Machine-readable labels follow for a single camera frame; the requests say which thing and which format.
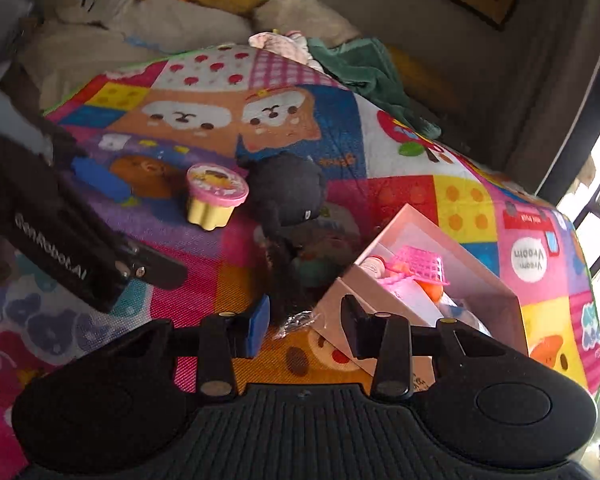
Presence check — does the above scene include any green towel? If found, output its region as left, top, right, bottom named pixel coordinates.
left=308, top=38, right=442, bottom=140

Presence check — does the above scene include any pink cardboard box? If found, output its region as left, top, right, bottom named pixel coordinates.
left=309, top=205, right=528, bottom=386

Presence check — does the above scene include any yellow cushion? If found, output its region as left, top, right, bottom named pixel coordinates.
left=387, top=44, right=463, bottom=114

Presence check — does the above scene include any orange pumpkin bowl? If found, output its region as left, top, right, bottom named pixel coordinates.
left=416, top=281, right=444, bottom=304

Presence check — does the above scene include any pink-lidded yellow pudding cup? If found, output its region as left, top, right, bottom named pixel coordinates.
left=186, top=162, right=249, bottom=231

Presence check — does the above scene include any beige pillow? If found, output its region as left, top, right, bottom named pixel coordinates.
left=252, top=0, right=362, bottom=48

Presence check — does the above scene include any white card booklet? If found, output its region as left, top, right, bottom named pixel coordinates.
left=379, top=280, right=442, bottom=327

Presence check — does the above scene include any pink plastic strainer scoop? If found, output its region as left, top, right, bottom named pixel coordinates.
left=378, top=245, right=449, bottom=286

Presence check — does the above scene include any colourful cartoon play mat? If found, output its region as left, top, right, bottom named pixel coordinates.
left=0, top=46, right=600, bottom=479

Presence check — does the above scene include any small red-capped white bottle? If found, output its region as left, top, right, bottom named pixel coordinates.
left=360, top=256, right=386, bottom=280

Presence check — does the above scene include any pink cow figurine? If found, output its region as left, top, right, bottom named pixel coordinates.
left=282, top=202, right=361, bottom=289

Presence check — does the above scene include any clear plastic wrapper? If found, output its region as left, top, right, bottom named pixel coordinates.
left=273, top=310, right=318, bottom=339

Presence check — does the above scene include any pink white cloth bundle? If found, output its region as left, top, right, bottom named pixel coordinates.
left=248, top=30, right=324, bottom=73

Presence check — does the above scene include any black plush toy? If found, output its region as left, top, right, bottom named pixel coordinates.
left=240, top=152, right=326, bottom=238

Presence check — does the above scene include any blue wet wipes pack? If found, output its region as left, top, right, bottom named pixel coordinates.
left=437, top=294, right=491, bottom=336

